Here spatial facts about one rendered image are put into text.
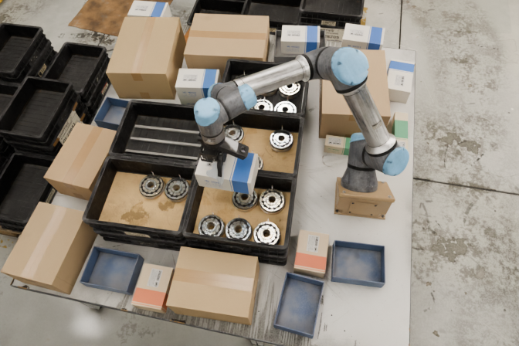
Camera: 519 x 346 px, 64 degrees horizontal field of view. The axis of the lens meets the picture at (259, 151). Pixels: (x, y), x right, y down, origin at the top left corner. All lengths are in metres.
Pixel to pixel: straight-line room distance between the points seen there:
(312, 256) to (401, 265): 0.37
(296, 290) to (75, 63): 2.13
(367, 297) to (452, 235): 1.10
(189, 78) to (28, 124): 1.09
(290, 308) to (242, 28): 1.37
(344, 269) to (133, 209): 0.90
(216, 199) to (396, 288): 0.80
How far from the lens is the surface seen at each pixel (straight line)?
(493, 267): 2.77
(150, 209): 1.80
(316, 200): 1.88
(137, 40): 2.30
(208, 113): 1.19
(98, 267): 1.92
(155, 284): 1.74
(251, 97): 1.25
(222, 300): 1.59
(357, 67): 1.40
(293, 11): 3.14
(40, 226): 1.91
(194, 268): 1.63
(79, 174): 1.95
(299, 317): 1.72
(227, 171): 1.45
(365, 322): 1.75
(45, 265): 1.84
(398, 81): 2.20
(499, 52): 3.74
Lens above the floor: 2.40
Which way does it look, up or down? 59 degrees down
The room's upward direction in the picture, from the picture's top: 5 degrees counter-clockwise
